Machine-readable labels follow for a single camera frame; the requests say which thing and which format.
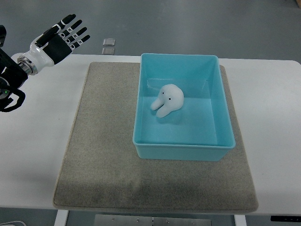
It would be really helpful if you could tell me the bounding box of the lower metal floor plate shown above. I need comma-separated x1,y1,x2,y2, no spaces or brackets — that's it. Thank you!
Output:
102,47,115,55

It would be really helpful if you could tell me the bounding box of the grey felt mat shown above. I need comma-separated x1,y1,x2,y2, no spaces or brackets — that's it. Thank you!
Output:
53,62,258,213

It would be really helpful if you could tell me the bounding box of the silver metal table bracket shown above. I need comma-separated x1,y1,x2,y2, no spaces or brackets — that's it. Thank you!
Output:
94,214,212,226

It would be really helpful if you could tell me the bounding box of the upper metal floor plate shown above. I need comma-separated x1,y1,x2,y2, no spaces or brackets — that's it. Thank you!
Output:
103,38,116,46

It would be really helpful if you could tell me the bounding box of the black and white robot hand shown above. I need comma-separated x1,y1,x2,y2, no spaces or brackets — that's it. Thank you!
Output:
17,14,90,75

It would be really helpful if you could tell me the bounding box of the white cable on floor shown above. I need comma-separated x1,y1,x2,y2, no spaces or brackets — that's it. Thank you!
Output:
0,219,25,226

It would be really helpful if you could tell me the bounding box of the white tooth plush toy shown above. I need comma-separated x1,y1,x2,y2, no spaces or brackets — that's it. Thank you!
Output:
150,84,184,118

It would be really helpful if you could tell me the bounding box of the black table control panel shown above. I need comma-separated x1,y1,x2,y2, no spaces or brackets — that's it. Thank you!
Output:
270,216,301,223

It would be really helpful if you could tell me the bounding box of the blue plastic box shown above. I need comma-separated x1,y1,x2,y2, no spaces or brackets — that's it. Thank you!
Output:
133,53,236,161

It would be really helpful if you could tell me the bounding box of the right white table leg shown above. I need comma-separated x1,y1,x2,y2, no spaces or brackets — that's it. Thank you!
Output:
234,215,247,226

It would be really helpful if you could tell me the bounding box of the left white table leg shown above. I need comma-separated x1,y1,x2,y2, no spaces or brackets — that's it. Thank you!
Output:
54,210,69,226

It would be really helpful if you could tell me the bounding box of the white table leg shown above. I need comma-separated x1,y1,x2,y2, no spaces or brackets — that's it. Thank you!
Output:
54,210,69,226
234,215,247,226

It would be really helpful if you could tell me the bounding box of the metal floor plate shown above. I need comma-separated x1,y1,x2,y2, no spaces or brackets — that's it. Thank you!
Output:
103,38,116,46
102,47,115,55

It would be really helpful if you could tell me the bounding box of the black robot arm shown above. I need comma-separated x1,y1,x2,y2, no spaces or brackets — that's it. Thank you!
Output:
0,50,28,113

